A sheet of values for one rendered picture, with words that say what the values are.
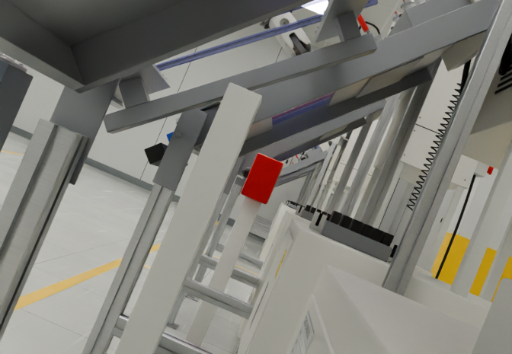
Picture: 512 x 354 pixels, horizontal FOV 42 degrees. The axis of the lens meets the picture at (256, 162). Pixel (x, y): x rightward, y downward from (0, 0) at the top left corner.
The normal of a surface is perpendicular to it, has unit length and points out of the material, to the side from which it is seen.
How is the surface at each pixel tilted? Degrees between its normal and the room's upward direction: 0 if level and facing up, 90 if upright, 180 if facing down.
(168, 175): 90
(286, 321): 90
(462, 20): 90
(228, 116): 90
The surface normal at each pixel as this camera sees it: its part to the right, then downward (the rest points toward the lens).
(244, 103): 0.00, -0.04
